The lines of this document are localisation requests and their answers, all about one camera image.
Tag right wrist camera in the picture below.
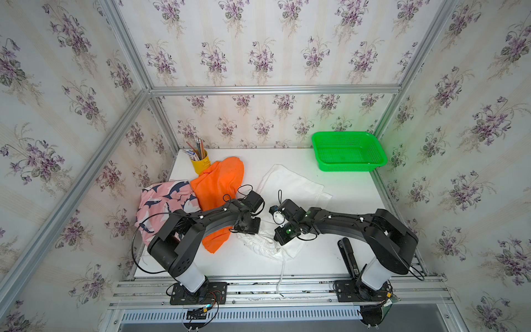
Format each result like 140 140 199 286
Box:
269 206 286 225

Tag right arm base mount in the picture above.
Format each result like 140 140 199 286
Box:
333 237 393 305

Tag aluminium rail frame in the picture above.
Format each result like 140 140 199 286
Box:
99 273 470 332

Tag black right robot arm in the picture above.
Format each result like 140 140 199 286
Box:
269 199 418 291

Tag white shorts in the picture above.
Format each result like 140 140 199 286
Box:
237 164 333 296

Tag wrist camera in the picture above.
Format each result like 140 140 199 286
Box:
241 190 265 216
269 206 286 225

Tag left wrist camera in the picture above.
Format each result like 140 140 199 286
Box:
241 190 265 216

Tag orange cloth garment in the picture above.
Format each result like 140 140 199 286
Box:
189 155 246 254

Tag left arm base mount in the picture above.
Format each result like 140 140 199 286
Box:
167 278 228 305

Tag pink shark print garment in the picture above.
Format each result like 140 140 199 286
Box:
135 181 201 246

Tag yellow pencil cup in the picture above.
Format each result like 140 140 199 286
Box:
191 152 211 175

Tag green plastic basket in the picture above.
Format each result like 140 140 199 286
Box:
311 131 388 172

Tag colored pencils bundle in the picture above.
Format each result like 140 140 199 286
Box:
186 138 207 161

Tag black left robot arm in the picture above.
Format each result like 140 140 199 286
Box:
147 190 265 293

